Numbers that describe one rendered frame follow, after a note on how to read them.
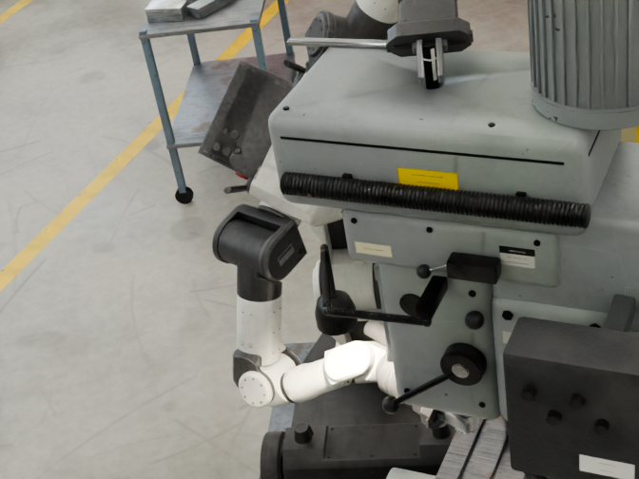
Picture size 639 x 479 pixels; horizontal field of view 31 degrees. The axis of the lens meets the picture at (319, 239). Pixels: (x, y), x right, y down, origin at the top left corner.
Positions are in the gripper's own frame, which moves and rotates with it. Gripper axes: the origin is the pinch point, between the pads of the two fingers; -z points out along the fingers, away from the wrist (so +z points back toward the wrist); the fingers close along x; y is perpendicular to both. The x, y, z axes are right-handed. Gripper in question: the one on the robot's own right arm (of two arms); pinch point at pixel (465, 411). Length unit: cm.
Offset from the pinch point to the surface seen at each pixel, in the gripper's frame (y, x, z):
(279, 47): 129, 250, 356
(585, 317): -36.0, -1.4, -26.6
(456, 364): -23.6, -10.4, -8.9
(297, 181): -57, -21, 10
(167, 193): 128, 119, 288
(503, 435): 29.5, 21.4, 10.2
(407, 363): -18.8, -11.3, 1.4
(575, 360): -50, -22, -40
